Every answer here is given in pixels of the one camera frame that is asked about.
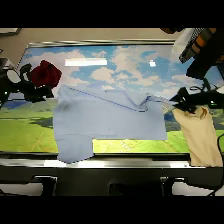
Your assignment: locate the light blue shirt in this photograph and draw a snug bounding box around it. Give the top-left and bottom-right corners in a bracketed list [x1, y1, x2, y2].
[52, 83, 168, 165]

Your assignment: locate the beige garment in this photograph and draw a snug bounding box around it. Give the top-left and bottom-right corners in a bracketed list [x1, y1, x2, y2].
[171, 105, 224, 168]

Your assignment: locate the black cable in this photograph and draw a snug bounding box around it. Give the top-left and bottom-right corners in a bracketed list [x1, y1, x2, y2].
[207, 132, 224, 197]

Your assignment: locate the red garment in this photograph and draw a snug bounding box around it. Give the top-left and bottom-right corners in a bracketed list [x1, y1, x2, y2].
[30, 59, 63, 90]

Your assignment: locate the striped garment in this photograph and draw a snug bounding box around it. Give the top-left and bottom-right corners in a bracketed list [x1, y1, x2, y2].
[178, 28, 218, 65]

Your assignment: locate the black garment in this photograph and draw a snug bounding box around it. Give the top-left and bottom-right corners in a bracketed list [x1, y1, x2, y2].
[185, 28, 224, 81]

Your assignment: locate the white garment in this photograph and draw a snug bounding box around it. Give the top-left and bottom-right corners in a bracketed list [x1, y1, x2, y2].
[171, 28, 196, 63]

